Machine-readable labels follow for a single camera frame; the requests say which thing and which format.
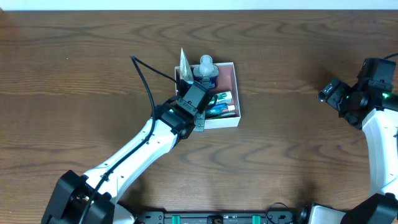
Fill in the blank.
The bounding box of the green white toothbrush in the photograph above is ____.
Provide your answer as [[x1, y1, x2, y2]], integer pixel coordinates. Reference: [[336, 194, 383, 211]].
[[206, 112, 236, 120]]

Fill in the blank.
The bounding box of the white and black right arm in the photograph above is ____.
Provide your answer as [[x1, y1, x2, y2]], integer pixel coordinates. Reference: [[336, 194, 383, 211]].
[[306, 55, 397, 224]]

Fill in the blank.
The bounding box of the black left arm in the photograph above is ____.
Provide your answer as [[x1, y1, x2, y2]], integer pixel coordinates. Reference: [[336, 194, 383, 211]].
[[42, 82, 215, 223]]

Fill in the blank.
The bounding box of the white box pink inside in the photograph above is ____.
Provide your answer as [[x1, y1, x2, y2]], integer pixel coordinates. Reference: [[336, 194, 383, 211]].
[[194, 62, 241, 131]]

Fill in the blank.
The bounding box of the green white soap packet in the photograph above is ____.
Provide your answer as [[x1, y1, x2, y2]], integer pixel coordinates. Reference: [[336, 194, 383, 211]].
[[209, 91, 233, 105]]

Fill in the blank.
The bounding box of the clear bottle blue label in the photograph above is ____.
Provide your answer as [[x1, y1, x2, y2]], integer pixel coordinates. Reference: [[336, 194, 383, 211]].
[[193, 55, 219, 89]]

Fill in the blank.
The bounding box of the white squeeze tube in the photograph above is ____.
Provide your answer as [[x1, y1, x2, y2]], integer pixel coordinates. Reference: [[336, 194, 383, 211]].
[[180, 49, 194, 84]]

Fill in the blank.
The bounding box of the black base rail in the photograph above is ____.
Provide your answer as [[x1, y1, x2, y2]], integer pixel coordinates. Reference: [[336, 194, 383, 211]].
[[135, 202, 309, 224]]

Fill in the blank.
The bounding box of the small toothpaste tube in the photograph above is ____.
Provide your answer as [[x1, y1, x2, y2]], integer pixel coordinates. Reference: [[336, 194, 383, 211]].
[[205, 103, 236, 118]]

